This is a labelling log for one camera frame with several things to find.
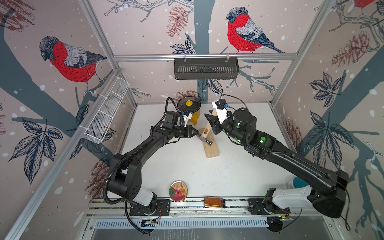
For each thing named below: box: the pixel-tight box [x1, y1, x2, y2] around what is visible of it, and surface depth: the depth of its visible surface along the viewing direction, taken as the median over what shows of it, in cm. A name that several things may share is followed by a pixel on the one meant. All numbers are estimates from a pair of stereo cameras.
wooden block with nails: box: [199, 128, 220, 159], surface depth 92 cm
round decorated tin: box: [169, 180, 188, 203], surface depth 77 cm
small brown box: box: [204, 196, 226, 209], surface depth 74 cm
